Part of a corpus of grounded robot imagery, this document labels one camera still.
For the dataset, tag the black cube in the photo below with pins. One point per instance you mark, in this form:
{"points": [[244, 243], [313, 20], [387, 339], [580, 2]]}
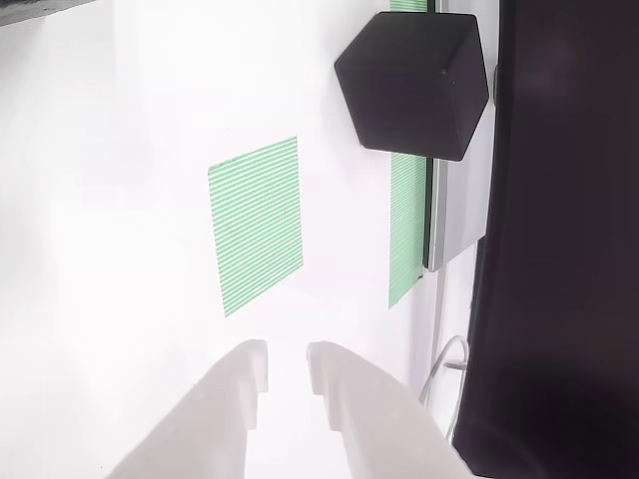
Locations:
{"points": [[399, 75]]}

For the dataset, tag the green square target marker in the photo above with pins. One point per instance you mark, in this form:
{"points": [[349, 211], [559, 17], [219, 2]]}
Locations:
{"points": [[254, 224]]}

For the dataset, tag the green tape strip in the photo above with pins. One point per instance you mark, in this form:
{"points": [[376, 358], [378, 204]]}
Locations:
{"points": [[407, 209]]}

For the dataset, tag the white table cover sheet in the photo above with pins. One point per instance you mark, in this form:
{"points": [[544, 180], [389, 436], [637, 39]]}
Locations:
{"points": [[125, 199]]}

